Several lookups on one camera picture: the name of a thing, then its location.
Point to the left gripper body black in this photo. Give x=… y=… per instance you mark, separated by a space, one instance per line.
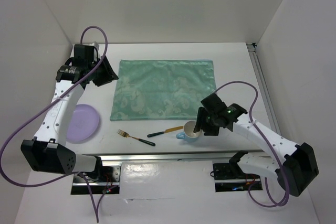
x=104 y=74

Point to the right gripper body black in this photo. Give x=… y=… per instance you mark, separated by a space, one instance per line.
x=209 y=125

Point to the light blue mug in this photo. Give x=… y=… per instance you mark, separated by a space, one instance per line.
x=188 y=133

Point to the green patterned cloth placemat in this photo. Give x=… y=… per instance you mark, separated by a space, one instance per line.
x=161 y=89

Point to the purple plastic plate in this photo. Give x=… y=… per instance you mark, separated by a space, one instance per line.
x=84 y=123

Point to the gold fork black handle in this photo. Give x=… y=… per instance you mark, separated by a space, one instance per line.
x=127 y=135

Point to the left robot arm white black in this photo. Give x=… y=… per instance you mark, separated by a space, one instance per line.
x=71 y=82

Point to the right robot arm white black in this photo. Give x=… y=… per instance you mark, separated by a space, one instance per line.
x=292 y=165

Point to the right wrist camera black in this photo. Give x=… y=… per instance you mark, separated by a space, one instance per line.
x=213 y=104

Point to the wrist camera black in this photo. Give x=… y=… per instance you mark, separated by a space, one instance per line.
x=84 y=54
x=213 y=104

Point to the gold knife black handle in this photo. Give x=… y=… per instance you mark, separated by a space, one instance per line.
x=165 y=131

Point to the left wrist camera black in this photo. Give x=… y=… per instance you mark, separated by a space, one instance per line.
x=84 y=54

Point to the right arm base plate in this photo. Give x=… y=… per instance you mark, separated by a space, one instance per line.
x=226 y=180

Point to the right side aluminium rail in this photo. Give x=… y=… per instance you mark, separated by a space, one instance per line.
x=263 y=87

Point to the aluminium rail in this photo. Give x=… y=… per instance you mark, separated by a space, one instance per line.
x=263 y=87
x=179 y=156

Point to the front aluminium rail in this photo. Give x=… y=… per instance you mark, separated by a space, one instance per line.
x=179 y=156

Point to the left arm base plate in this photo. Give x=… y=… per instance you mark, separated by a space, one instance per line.
x=108 y=182

